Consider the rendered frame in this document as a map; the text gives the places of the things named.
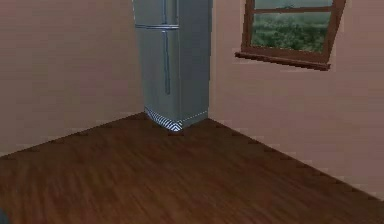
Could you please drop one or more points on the silver grey fridge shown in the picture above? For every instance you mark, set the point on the silver grey fridge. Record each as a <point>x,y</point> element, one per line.
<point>190,66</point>

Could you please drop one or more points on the brown framed window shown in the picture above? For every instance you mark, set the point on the brown framed window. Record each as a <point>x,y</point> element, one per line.
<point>290,31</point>

